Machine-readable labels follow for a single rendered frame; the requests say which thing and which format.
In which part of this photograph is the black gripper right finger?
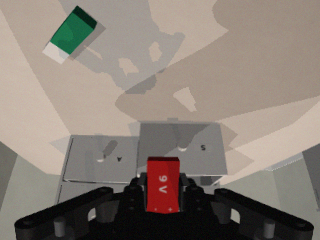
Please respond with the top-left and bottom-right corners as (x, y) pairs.
(178, 173), (314, 240)

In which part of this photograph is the grey chest of drawers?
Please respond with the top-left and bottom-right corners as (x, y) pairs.
(54, 135), (220, 205)

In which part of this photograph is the green and white eraser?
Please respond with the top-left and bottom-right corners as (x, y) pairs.
(42, 5), (97, 64)

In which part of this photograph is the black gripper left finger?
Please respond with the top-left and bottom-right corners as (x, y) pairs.
(14, 172), (148, 240)

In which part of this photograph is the grey drawer front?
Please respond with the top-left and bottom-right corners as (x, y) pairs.
(64, 137), (139, 185)
(204, 189), (215, 194)
(137, 123), (228, 186)
(59, 185), (124, 221)

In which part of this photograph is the red nine-volt battery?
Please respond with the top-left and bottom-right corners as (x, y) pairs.
(147, 157), (180, 214)

